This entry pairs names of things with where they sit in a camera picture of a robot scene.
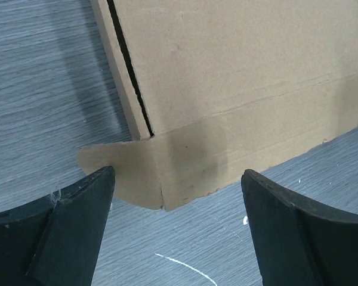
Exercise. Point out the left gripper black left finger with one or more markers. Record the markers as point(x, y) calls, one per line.
point(55, 240)

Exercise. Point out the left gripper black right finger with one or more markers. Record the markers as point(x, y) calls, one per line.
point(298, 240)

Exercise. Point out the brown cardboard box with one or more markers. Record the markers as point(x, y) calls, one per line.
point(211, 88)

